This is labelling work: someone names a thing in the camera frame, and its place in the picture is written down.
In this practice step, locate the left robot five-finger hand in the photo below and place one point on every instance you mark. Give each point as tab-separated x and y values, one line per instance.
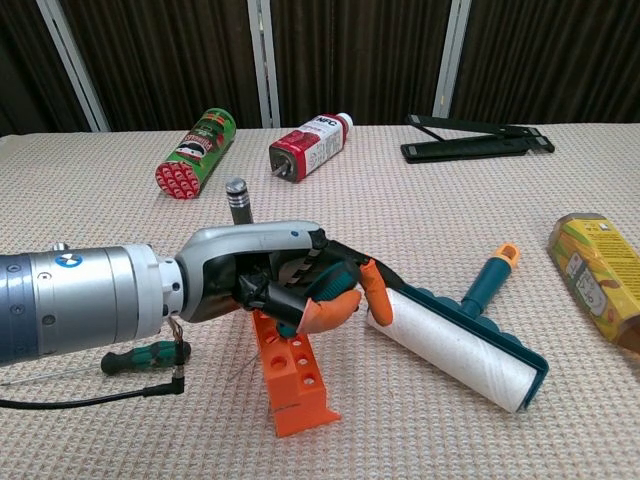
240	245

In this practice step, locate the black silver precision screwdriver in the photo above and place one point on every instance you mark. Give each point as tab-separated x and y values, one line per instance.
240	205

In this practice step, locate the small dark teal screwdriver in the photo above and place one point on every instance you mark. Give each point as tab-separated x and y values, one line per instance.
332	285

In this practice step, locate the orange screwdriver holder rack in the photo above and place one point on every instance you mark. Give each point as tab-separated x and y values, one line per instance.
300	410

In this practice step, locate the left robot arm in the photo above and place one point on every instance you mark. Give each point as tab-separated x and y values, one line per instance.
85	300

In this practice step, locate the black folding laptop stand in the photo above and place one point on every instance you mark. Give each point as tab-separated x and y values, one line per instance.
460	150

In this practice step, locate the green Pringles can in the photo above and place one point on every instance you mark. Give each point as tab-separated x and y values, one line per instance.
200	150

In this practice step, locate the red NFC juice bottle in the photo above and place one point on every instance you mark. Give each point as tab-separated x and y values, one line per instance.
310	145

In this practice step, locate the dark brown pleated curtain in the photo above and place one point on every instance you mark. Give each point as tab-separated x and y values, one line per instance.
175	50

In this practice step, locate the teal lint roller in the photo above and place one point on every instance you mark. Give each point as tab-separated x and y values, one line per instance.
450	345

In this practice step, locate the beige woven tablecloth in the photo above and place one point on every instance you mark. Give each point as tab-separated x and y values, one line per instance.
100	450

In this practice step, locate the yellow label tea bottle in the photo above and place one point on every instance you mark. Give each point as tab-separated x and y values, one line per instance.
590	270

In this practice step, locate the white metal frame post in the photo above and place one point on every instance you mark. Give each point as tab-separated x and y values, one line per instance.
262	60
450	60
70	55

